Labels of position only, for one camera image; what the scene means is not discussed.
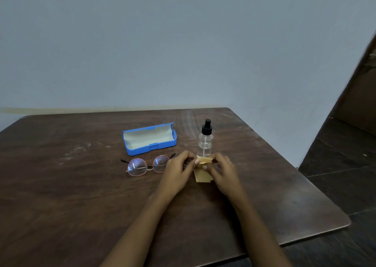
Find metal-framed eyeglasses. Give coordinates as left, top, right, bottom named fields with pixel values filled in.
left=120, top=153, right=177, bottom=177

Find person's left forearm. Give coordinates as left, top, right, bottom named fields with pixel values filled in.
left=99, top=194, right=174, bottom=267

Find person's right forearm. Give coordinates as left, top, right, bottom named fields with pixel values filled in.
left=232, top=195, right=292, bottom=267

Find person's right hand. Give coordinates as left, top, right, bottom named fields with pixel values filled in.
left=201, top=153, right=247, bottom=203

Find blue glasses case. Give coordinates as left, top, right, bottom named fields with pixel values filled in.
left=122, top=122, right=178, bottom=156

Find clear spray bottle black cap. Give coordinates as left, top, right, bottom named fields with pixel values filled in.
left=198, top=119, right=213, bottom=159

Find yellow cleaning cloth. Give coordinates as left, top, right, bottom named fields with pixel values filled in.
left=193, top=155, right=214, bottom=184

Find person's left hand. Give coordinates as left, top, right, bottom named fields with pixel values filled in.
left=152, top=150, right=200, bottom=202

